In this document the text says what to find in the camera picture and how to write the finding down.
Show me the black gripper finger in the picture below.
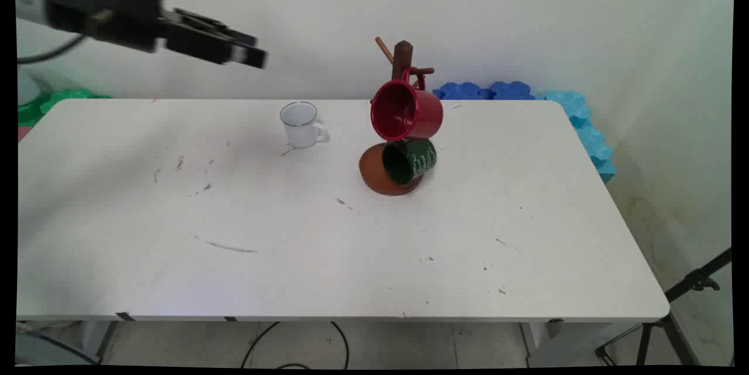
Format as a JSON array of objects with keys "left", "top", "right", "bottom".
[
  {"left": 159, "top": 19, "right": 269, "bottom": 70},
  {"left": 173, "top": 8, "right": 259, "bottom": 48}
]

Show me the white enamel mug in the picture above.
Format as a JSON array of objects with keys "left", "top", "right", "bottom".
[{"left": 279, "top": 101, "right": 331, "bottom": 149}]

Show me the black tripod stand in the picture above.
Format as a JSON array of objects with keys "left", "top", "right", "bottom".
[{"left": 595, "top": 246, "right": 736, "bottom": 367}]

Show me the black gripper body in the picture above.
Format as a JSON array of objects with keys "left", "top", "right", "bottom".
[{"left": 44, "top": 0, "right": 166, "bottom": 53}]

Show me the black floor cable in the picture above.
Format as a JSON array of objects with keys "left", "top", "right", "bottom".
[{"left": 240, "top": 321, "right": 351, "bottom": 370}]

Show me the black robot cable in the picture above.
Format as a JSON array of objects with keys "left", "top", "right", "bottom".
[{"left": 17, "top": 34, "right": 88, "bottom": 65}]

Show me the cyan foam mat tile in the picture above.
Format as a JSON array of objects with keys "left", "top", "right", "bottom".
[{"left": 534, "top": 90, "right": 617, "bottom": 184}]

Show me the blue foam mat tile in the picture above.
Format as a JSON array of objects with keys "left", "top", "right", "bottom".
[
  {"left": 432, "top": 81, "right": 492, "bottom": 101},
  {"left": 489, "top": 81, "right": 537, "bottom": 101}
]

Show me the white table leg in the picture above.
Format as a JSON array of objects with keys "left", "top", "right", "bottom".
[{"left": 520, "top": 321, "right": 609, "bottom": 367}]

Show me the red ceramic mug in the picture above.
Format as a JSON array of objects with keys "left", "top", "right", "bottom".
[{"left": 370, "top": 66, "right": 444, "bottom": 143}]

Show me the brown wooden mug tree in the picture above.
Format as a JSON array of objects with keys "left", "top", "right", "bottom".
[{"left": 359, "top": 36, "right": 437, "bottom": 197}]

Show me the green foam mat tile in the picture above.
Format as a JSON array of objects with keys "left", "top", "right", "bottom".
[{"left": 18, "top": 88, "right": 112, "bottom": 128}]

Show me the dark green mug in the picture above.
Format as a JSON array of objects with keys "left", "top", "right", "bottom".
[{"left": 382, "top": 137, "right": 438, "bottom": 185}]

